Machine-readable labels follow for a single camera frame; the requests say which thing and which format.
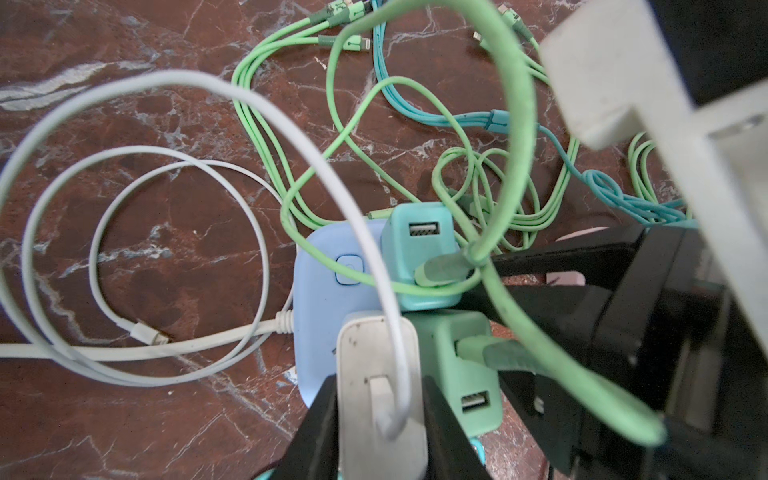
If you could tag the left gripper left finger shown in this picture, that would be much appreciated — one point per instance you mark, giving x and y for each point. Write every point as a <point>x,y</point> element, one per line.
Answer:
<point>314,451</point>

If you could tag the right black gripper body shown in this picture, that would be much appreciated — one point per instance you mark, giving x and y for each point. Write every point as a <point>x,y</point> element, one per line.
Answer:
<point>684,334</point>

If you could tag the white charger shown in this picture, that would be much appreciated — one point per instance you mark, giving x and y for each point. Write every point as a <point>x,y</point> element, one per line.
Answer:
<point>366,391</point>

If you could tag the blue power strip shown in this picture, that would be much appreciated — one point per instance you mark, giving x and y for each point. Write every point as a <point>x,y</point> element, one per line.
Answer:
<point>322,300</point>

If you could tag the green charger on blue strip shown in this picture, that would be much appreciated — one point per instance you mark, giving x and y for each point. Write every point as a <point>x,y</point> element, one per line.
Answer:
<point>470,389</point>

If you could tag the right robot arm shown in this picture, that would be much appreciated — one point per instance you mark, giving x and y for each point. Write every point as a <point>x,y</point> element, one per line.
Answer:
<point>693,75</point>

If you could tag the pink power strip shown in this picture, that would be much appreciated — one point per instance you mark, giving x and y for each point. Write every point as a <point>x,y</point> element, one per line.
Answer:
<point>584,269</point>

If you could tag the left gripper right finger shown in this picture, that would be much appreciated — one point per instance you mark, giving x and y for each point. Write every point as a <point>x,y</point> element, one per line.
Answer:
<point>450,454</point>

